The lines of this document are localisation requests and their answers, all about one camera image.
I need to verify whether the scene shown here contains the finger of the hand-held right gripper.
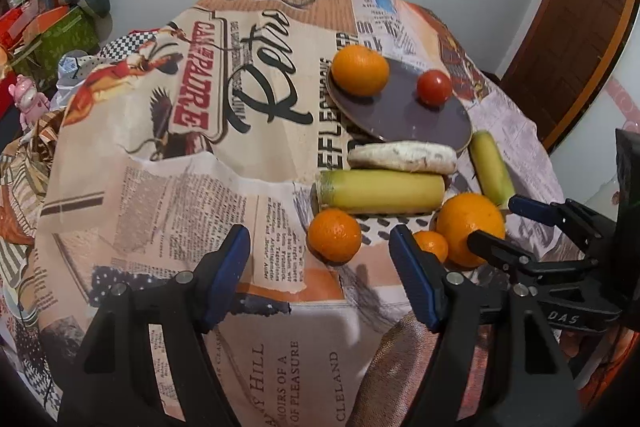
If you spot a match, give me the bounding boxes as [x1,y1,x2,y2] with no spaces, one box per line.
[467,230,598,293]
[508,195,603,253]

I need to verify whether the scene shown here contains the dark brown round plate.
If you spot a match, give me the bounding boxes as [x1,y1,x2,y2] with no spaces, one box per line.
[328,55,472,154]

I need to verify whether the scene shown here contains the clear plastic bag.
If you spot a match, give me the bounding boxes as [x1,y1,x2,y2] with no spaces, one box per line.
[56,51,101,105]

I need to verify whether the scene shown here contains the white tuber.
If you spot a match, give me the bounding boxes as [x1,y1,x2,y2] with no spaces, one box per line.
[347,141,458,174]

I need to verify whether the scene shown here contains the white wardrobe door with hearts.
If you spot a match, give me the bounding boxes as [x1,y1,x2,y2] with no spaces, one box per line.
[547,67,640,228]

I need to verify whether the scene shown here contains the green box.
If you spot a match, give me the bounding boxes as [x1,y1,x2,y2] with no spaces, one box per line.
[10,4,101,75]

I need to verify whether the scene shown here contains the striped blanket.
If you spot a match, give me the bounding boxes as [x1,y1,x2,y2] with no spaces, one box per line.
[0,107,68,388]

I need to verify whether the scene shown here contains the small tangerine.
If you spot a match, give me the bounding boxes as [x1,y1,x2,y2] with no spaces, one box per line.
[412,230,449,264]

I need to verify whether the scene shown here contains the newspaper print tablecloth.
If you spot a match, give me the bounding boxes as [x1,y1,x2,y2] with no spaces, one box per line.
[37,0,583,427]

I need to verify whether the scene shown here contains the long yellow corn cob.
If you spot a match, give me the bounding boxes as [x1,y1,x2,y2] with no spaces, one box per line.
[314,170,448,214]

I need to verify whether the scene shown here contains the red boxes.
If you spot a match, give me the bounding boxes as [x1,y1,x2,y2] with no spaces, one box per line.
[0,0,76,52]

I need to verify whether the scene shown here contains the large orange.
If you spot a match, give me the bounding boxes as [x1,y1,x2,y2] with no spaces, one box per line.
[436,193,507,269]

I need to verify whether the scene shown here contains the pink rabbit toy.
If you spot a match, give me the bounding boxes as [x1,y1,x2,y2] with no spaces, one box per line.
[15,74,51,130]

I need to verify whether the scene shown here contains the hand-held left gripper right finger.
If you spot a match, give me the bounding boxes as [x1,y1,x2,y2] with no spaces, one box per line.
[389,224,576,427]

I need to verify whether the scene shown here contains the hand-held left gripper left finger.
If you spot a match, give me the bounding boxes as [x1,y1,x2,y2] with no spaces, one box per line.
[59,224,251,427]

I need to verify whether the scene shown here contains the black checkered cloth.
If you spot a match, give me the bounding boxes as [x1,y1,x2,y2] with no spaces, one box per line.
[97,29,161,58]

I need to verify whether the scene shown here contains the red tomato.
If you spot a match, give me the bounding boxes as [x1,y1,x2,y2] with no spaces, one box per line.
[416,70,452,106]

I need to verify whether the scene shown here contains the brown wooden door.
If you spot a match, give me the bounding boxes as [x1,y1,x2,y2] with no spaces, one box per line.
[500,0,640,152]

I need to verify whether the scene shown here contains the short green-yellow corn cob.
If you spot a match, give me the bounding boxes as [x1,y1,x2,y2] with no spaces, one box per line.
[468,130,517,208]

